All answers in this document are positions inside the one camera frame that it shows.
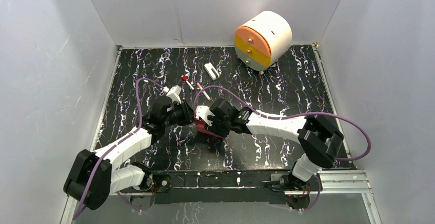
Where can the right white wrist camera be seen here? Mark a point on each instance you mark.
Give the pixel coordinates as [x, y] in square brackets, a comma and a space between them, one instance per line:
[202, 113]

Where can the red capped white marker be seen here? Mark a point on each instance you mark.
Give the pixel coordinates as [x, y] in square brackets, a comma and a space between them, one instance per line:
[185, 79]

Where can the white rectangular clip block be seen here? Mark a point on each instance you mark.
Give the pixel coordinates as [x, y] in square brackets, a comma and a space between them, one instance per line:
[212, 71]

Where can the round white drawer cabinet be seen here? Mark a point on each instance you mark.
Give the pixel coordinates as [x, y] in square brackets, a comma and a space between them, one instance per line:
[262, 40]

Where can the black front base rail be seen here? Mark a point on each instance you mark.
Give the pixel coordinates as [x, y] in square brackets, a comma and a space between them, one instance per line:
[217, 186]

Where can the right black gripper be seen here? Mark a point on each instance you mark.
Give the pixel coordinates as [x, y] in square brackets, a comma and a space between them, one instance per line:
[213, 129]

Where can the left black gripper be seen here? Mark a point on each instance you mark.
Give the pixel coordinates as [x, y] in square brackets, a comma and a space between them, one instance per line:
[187, 113]

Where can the pink paper box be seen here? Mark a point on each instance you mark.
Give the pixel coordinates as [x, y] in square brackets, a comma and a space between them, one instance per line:
[202, 126]

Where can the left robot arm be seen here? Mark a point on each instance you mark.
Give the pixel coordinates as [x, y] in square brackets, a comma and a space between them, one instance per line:
[97, 174]

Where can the orange capped white marker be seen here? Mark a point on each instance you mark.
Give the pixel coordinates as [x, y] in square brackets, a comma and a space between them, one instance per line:
[200, 87]

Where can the aluminium frame rail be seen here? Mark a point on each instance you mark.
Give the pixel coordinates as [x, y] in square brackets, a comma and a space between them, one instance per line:
[337, 181]

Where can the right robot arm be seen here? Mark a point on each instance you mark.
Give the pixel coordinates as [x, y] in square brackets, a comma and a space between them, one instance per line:
[320, 139]

